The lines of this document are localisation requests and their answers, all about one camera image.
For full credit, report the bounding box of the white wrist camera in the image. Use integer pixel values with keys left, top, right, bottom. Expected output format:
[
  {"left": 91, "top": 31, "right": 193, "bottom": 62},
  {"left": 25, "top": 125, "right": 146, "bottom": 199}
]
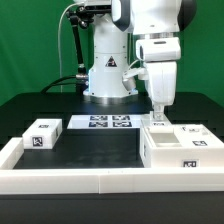
[{"left": 122, "top": 68, "right": 148, "bottom": 95}]

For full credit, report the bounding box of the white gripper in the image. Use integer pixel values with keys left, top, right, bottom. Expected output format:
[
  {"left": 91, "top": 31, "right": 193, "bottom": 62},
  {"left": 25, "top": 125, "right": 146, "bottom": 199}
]
[{"left": 136, "top": 37, "right": 181, "bottom": 121}]

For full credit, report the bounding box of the white cable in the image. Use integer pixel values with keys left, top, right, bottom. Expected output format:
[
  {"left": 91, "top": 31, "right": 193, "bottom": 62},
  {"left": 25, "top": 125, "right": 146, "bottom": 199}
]
[{"left": 57, "top": 2, "right": 78, "bottom": 94}]

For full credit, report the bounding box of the white door panel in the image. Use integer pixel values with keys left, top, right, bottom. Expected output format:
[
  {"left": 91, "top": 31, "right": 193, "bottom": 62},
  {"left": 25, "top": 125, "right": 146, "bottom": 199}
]
[
  {"left": 140, "top": 114, "right": 173, "bottom": 133},
  {"left": 174, "top": 124, "right": 224, "bottom": 149}
]

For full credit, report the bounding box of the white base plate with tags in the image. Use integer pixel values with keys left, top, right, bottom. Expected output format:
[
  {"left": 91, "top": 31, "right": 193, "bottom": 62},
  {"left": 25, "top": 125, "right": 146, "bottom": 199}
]
[{"left": 67, "top": 114, "right": 143, "bottom": 129}]

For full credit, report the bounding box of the white cabinet body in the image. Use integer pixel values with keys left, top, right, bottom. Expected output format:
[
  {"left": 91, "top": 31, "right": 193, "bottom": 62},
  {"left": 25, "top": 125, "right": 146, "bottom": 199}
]
[{"left": 140, "top": 125, "right": 224, "bottom": 168}]

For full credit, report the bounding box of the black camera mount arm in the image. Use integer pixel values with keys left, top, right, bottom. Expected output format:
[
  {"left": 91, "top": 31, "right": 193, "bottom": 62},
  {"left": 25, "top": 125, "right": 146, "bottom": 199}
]
[{"left": 66, "top": 6, "right": 93, "bottom": 94}]

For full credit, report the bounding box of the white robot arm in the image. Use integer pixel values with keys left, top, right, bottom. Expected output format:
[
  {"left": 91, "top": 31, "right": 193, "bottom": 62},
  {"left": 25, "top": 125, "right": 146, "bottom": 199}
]
[{"left": 73, "top": 0, "right": 197, "bottom": 121}]

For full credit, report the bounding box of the white U-shaped fence frame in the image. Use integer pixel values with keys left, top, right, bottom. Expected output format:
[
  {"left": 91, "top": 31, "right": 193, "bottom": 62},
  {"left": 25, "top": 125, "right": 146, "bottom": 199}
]
[{"left": 0, "top": 137, "right": 224, "bottom": 195}]

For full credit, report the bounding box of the black cable bundle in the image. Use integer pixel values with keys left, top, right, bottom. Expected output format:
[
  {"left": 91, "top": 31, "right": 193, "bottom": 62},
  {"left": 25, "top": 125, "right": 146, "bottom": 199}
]
[{"left": 39, "top": 75, "right": 88, "bottom": 94}]

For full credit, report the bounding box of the white cabinet top block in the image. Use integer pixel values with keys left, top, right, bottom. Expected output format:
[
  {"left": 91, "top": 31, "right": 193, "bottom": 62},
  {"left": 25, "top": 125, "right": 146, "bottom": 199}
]
[{"left": 22, "top": 119, "right": 62, "bottom": 149}]

